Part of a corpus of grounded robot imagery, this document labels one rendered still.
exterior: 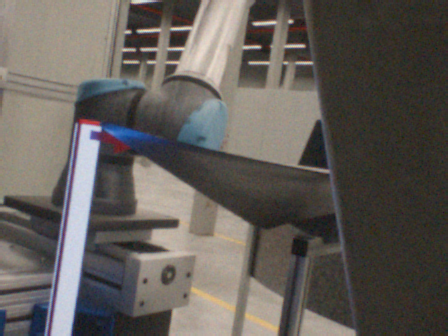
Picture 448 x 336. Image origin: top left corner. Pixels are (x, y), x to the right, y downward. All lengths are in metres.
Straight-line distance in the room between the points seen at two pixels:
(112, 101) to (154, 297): 0.33
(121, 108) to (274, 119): 10.00
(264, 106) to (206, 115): 10.24
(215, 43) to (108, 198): 0.34
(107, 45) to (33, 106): 0.45
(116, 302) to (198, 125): 0.31
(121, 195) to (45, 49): 1.41
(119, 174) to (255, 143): 10.24
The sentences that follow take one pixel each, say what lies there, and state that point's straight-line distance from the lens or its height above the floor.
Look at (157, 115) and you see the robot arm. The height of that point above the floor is 1.22.
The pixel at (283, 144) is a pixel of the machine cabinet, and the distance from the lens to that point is 10.75.
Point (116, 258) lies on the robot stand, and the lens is 0.99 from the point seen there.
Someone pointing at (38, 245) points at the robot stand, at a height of 0.96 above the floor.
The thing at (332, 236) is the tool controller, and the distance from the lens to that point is 1.03.
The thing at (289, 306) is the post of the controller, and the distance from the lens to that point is 1.02.
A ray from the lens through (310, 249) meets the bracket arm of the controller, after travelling 1.01.
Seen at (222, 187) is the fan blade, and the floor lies 1.16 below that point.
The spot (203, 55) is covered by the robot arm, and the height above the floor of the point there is 1.34.
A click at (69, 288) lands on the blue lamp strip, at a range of 0.56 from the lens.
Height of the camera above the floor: 1.19
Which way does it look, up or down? 3 degrees down
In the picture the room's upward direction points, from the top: 9 degrees clockwise
